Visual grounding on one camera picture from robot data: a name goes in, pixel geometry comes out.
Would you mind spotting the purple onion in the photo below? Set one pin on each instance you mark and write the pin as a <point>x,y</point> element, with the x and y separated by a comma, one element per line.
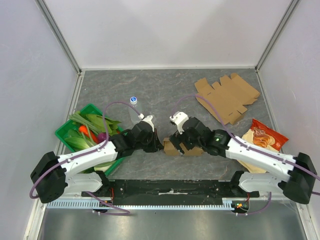
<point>101,137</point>

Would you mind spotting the green long beans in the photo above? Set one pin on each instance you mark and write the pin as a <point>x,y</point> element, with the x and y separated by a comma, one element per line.
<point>82,122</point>

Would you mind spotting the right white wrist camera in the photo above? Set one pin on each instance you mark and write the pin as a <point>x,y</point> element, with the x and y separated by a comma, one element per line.
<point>179,118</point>

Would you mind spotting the red snack bag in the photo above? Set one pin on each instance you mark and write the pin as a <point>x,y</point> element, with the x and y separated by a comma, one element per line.
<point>280,139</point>

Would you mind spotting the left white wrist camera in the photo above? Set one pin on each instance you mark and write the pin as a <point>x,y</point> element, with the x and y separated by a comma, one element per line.
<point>148,119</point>

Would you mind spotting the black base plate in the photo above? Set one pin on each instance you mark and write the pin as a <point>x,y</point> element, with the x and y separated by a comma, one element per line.
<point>171,192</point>

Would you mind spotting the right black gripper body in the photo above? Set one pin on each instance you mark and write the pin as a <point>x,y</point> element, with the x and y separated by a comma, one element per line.
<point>178,141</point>

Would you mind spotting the orange carrot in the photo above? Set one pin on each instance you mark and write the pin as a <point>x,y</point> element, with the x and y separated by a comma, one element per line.
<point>88,133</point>

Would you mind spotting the grey cable duct rail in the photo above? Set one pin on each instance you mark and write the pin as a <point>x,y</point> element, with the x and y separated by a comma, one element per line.
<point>92,204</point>

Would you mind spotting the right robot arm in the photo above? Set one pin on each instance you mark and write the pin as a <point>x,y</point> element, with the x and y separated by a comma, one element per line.
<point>294,176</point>

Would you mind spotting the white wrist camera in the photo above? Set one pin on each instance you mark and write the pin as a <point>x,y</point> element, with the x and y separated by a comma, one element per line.
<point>148,119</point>
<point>179,118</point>

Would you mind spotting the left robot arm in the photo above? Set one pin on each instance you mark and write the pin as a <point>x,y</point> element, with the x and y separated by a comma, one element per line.
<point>55,176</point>

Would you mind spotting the green leafy vegetable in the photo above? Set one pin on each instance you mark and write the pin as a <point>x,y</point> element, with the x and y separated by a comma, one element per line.
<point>100,122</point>

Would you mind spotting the clear plastic water bottle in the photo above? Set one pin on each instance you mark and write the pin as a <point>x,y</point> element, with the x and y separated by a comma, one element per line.
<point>135,110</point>

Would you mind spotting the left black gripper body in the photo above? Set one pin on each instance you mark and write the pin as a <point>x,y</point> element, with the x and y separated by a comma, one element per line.
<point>152,147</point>

